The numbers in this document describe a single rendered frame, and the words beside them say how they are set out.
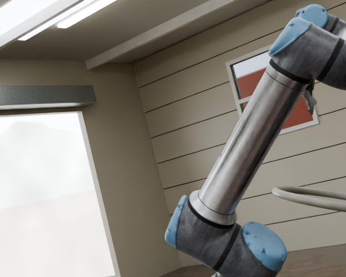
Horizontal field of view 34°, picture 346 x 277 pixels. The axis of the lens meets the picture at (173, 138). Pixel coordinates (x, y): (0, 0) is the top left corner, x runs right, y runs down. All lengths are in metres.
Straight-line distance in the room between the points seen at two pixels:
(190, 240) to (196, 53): 8.75
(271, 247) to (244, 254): 0.08
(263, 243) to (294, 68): 0.50
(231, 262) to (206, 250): 0.08
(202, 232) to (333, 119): 7.55
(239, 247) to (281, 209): 8.00
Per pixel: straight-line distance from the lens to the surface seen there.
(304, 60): 1.42
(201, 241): 1.62
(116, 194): 9.99
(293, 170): 9.42
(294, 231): 9.60
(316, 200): 2.02
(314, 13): 1.99
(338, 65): 1.42
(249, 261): 1.63
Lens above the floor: 1.41
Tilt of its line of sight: 5 degrees up
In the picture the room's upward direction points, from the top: 14 degrees counter-clockwise
